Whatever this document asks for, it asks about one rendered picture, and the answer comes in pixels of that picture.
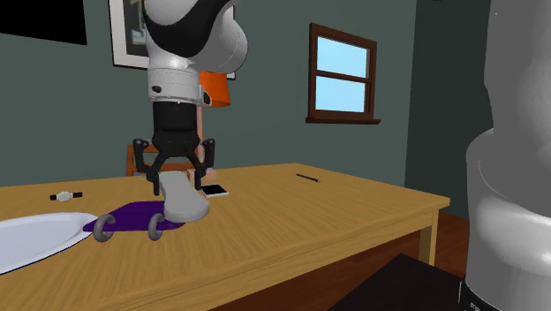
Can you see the black pen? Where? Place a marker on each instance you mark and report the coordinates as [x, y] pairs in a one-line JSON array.
[[307, 177]]

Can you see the white round plate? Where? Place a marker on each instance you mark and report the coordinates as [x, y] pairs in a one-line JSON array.
[[34, 237]]

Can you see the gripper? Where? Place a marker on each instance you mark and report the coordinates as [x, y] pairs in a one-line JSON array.
[[174, 125]]

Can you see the grey oblong flat object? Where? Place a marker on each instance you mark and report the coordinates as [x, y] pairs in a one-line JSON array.
[[183, 202]]

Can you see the orange wooden side table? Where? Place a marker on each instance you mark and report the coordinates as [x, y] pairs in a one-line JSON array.
[[131, 163]]

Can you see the white framed wall picture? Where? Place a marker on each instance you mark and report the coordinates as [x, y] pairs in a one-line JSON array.
[[129, 38]]

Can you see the brown framed window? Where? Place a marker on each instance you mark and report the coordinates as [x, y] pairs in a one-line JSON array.
[[342, 73]]

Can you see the purple board with grey rings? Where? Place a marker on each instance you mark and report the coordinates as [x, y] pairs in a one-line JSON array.
[[129, 215]]

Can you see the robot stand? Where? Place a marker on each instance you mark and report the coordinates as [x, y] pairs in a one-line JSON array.
[[400, 284]]

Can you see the white phone with black screen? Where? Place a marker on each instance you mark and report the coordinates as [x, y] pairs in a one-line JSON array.
[[214, 190]]

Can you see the orange shade floor lamp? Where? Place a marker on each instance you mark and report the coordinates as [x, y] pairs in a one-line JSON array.
[[215, 90]]

